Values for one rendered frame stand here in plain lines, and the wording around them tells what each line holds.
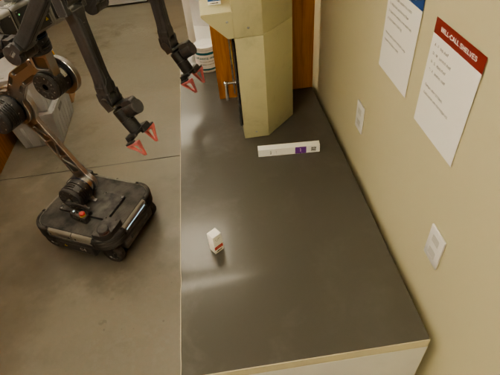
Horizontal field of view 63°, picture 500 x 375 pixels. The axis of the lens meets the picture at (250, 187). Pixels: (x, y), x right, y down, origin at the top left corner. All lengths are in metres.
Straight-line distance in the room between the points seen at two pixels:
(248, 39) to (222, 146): 0.49
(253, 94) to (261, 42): 0.23
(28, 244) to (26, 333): 0.69
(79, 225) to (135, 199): 0.37
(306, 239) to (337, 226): 0.13
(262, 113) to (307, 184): 0.39
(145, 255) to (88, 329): 0.55
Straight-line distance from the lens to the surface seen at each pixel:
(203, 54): 2.42
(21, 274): 3.02
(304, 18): 2.09
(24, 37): 1.80
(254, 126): 1.86
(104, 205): 2.78
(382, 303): 1.34
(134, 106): 1.66
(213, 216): 1.56
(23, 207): 3.48
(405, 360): 1.40
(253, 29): 1.66
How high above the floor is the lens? 2.07
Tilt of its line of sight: 43 degrees down
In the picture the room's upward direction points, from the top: 6 degrees counter-clockwise
